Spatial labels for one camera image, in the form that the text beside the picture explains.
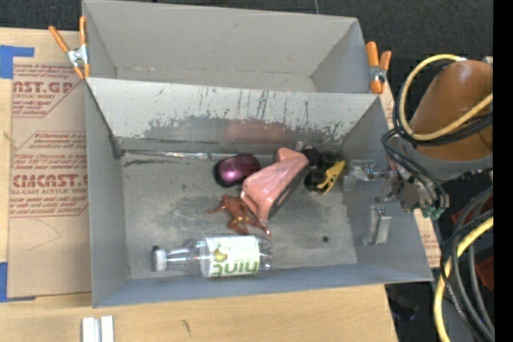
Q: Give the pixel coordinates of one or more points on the clear plastic bottle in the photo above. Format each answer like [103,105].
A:
[228,257]

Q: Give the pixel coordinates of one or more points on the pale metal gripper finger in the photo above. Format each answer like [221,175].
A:
[362,172]
[378,226]

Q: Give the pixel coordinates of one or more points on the red-brown toy figure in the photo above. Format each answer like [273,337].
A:
[236,212]

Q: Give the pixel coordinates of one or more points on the grey metal bin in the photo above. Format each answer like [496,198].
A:
[168,188]

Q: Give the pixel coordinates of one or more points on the brown cardboard board, red print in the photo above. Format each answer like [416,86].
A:
[48,172]

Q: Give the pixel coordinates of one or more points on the purple computer mouse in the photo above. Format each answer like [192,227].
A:
[234,170]

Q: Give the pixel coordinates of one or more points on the black and yellow toy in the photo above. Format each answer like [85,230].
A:
[320,172]

